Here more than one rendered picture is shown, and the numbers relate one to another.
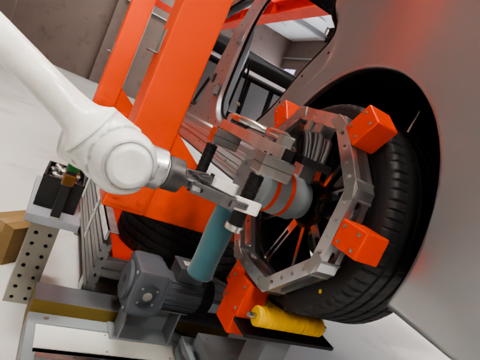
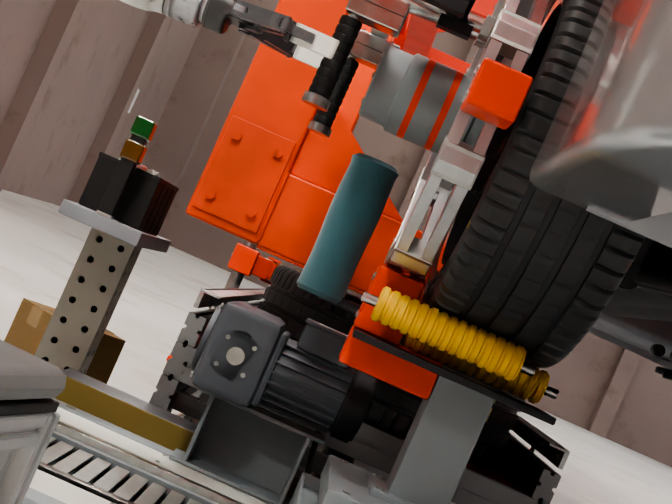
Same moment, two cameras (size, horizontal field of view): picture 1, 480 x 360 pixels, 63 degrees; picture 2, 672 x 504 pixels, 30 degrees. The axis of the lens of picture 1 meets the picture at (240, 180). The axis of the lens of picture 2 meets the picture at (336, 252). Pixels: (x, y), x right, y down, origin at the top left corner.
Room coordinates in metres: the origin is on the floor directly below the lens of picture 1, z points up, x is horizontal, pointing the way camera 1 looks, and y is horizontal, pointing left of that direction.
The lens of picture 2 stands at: (-0.72, -1.05, 0.51)
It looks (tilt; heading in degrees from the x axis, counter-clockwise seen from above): 1 degrees up; 28
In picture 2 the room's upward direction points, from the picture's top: 24 degrees clockwise
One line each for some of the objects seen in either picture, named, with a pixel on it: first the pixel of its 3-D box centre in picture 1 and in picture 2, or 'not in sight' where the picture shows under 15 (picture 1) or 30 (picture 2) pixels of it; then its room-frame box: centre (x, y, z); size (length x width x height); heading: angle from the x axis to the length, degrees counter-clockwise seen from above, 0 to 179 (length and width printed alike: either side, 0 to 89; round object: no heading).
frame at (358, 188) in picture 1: (291, 196); (468, 121); (1.18, -0.16, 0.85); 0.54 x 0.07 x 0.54; 27
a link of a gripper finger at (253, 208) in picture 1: (246, 206); (314, 40); (0.84, -0.04, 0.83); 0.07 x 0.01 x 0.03; 117
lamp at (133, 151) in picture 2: (68, 179); (133, 151); (1.26, 0.52, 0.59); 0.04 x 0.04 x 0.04; 27
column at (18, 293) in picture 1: (36, 249); (78, 323); (1.46, 0.62, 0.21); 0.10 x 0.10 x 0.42; 27
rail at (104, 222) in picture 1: (93, 173); (241, 325); (2.60, 0.93, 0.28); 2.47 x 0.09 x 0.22; 27
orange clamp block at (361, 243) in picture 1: (358, 242); (495, 94); (0.90, -0.31, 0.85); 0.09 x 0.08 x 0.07; 27
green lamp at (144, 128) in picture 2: (73, 166); (143, 128); (1.26, 0.52, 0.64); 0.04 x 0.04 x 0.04; 27
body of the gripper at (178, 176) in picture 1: (183, 178); (236, 14); (0.84, 0.11, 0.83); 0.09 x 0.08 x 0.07; 117
